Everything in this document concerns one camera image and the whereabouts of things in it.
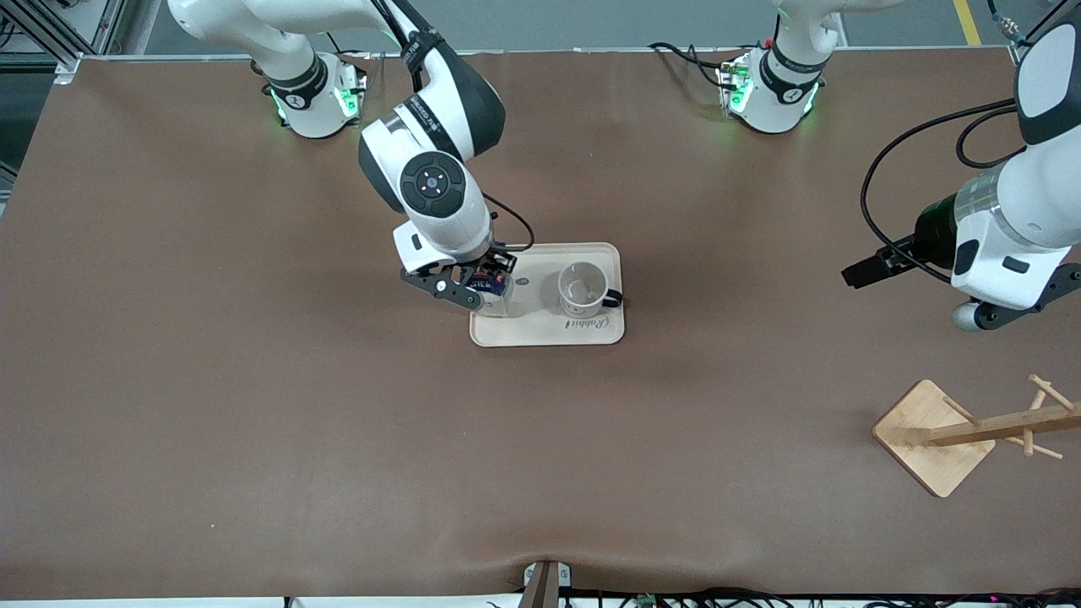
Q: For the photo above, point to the small green connector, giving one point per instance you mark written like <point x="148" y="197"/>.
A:
<point x="647" y="600"/>

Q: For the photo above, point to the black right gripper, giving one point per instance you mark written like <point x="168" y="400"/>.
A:
<point x="498" y="261"/>

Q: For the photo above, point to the metal table edge clamp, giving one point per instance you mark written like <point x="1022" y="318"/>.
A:
<point x="546" y="583"/>

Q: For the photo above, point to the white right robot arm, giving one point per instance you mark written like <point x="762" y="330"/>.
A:
<point x="253" y="25"/>

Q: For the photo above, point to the blue milk carton green cap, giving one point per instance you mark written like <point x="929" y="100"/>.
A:
<point x="497" y="304"/>

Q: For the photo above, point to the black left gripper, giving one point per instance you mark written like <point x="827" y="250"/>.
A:
<point x="932" y="230"/>

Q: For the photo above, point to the wooden mug tree stand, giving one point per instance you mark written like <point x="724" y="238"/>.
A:
<point x="920" y="439"/>

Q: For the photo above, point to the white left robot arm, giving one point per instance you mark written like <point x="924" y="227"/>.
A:
<point x="773" y="105"/>

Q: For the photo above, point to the cream tray with rabbit print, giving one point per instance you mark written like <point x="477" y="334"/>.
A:
<point x="540" y="331"/>

